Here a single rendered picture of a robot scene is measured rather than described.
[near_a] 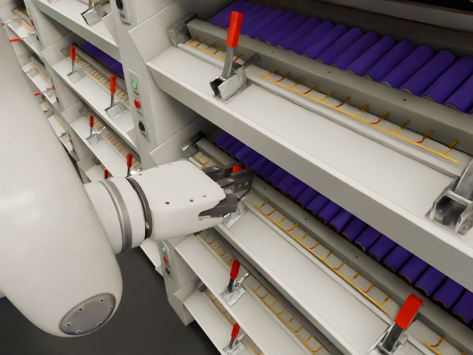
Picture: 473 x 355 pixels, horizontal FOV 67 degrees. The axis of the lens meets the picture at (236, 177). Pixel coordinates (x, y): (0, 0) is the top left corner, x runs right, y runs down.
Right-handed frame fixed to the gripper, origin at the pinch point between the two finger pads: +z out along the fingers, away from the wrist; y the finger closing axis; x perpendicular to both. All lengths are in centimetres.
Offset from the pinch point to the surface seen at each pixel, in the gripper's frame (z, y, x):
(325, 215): 6.3, 11.6, -1.4
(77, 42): 6, -88, -1
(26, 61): 4, -158, -25
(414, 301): -0.5, 26.7, 1.7
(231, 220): -0.6, 1.0, -6.8
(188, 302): 5, -17, -47
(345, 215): 7.7, 13.7, -0.5
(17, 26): 0, -141, -7
